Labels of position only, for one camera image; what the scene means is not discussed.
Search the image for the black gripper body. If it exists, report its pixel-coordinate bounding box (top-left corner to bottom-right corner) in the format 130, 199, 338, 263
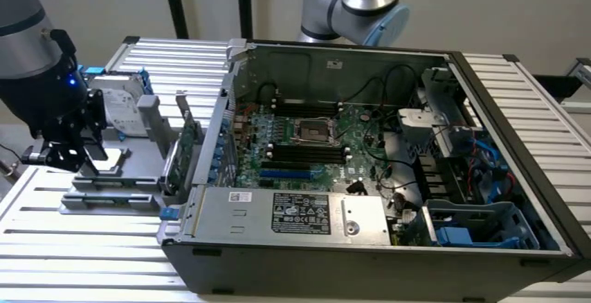
0, 56, 90, 142

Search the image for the blue expansion slot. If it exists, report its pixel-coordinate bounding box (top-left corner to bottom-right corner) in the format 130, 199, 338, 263
259, 169, 314, 178

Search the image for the black RAM slot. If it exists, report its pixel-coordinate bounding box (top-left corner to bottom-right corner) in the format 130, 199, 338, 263
275, 107, 341, 113
275, 111, 341, 118
275, 103, 342, 109
277, 99, 342, 105
267, 152, 353, 159
269, 143, 353, 149
266, 157, 351, 165
269, 147, 353, 154

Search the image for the silver hard disk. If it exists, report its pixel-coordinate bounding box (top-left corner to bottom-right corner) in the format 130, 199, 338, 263
87, 72, 151, 135

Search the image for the silver CPU chip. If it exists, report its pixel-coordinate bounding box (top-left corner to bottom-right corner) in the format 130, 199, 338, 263
91, 147, 134, 175

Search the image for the grey parts rack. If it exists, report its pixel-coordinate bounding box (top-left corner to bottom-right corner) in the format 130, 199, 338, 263
58, 94, 206, 216

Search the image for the hard drive in blue caddy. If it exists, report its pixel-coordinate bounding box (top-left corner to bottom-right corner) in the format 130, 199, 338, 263
77, 64, 155, 141

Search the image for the green graphics card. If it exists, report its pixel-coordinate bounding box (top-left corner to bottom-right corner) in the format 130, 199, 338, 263
159, 89, 206, 195

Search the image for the blue case latch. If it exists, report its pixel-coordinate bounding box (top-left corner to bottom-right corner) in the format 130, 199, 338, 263
158, 205, 182, 221

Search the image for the green motherboard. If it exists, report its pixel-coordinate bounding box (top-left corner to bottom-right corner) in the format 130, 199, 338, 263
230, 103, 395, 197

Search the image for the silver power supply unit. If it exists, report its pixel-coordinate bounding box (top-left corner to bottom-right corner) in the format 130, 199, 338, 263
191, 186, 395, 247

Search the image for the CPU socket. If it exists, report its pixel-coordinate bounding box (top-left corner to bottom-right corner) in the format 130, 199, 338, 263
289, 116, 346, 147

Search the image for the black open PC case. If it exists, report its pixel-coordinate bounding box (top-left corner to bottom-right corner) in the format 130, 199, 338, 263
159, 38, 591, 296

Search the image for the silver disk bay cage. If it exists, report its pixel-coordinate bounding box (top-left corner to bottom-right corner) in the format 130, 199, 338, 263
395, 66, 485, 159

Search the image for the black fan shroud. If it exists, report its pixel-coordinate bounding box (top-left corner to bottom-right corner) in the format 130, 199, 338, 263
410, 150, 488, 208

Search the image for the blue grey drive cage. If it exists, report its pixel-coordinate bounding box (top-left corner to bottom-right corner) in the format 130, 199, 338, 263
422, 198, 542, 250

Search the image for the black box beside table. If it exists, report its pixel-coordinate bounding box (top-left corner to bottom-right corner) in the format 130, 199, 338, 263
530, 73, 581, 100

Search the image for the thin black cable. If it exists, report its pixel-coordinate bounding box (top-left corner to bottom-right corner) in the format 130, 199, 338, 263
0, 143, 26, 176

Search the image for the black wrist cable plug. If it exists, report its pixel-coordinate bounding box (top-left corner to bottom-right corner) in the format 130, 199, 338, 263
41, 28, 78, 55

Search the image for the short looped black wire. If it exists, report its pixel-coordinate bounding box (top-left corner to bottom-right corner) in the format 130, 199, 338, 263
255, 81, 279, 111

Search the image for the black upright post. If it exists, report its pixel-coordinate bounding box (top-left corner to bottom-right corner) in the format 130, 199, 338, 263
158, 0, 191, 39
235, 0, 257, 40

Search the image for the long arched black wire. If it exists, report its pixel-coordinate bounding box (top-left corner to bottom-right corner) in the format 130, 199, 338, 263
354, 63, 421, 107

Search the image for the black wire over motherboard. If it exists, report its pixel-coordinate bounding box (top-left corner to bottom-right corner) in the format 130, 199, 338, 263
359, 136, 418, 194

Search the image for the blue wire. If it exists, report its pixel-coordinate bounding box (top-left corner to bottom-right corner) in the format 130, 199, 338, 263
461, 136, 510, 194

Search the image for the red wire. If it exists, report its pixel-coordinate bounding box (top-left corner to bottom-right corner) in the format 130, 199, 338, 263
465, 156, 520, 194

